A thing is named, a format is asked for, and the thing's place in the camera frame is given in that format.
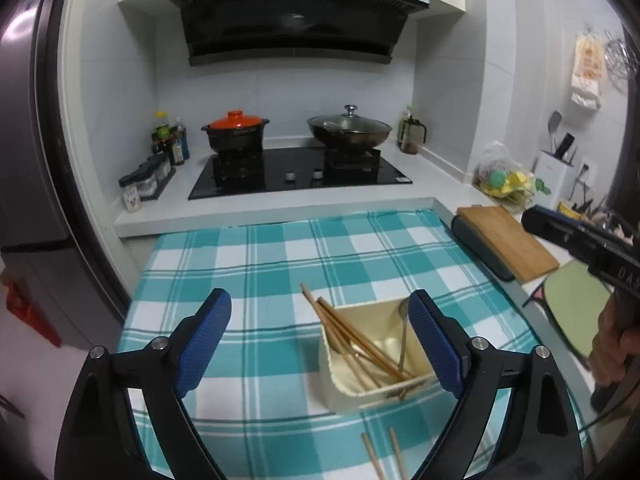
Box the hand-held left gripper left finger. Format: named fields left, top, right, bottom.
left=55, top=287, right=233, bottom=480

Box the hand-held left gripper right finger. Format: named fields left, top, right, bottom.
left=407, top=289, right=586, bottom=480

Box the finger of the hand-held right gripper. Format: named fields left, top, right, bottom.
left=521, top=205, right=581, bottom=257

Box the large metal spoon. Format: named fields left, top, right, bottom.
left=396, top=298, right=410, bottom=371

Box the wooden chopstick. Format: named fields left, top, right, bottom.
left=388, top=426, right=408, bottom=480
left=321, top=304, right=416, bottom=379
left=360, top=433, right=387, bottom=480
left=300, top=282, right=383, bottom=390
left=320, top=310, right=393, bottom=387
left=316, top=297, right=407, bottom=382

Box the cream utensil holder box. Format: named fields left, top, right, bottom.
left=317, top=297, right=442, bottom=414

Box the person's right hand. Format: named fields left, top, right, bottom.
left=586, top=294, right=640, bottom=387

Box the wooden cutting board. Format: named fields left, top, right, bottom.
left=456, top=204, right=560, bottom=285

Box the white knife block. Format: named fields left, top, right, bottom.
left=535, top=132, right=577, bottom=207

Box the green mat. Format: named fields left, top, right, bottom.
left=543, top=261, right=617, bottom=362

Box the plastic bag with sponges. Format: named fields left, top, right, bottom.
left=472, top=141, right=552, bottom=212

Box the teal checked tablecloth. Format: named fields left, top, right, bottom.
left=117, top=209, right=587, bottom=480

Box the grey spatula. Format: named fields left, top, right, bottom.
left=548, top=111, right=564, bottom=154

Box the hanging printed bag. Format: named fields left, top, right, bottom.
left=571, top=33, right=606, bottom=110

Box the glass french press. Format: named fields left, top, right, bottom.
left=399, top=112, right=428, bottom=156

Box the black lid spice jar rack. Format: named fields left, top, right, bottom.
left=119, top=153, right=177, bottom=202

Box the red paper item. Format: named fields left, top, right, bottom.
left=4, top=280, right=64, bottom=349

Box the hanging metal rack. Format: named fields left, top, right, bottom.
left=604, top=29, right=637, bottom=82

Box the black glass cooktop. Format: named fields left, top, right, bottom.
left=188, top=147, right=414, bottom=200

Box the dark sauce bottle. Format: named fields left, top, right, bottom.
left=170, top=119, right=190, bottom=166

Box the clay pot with orange lid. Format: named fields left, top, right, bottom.
left=201, top=110, right=271, bottom=154

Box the wok with glass lid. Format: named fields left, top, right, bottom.
left=306, top=104, right=394, bottom=151

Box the dark grey refrigerator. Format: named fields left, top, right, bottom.
left=0, top=0, right=132, bottom=351

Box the black range hood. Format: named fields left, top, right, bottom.
left=167, top=0, right=431, bottom=67

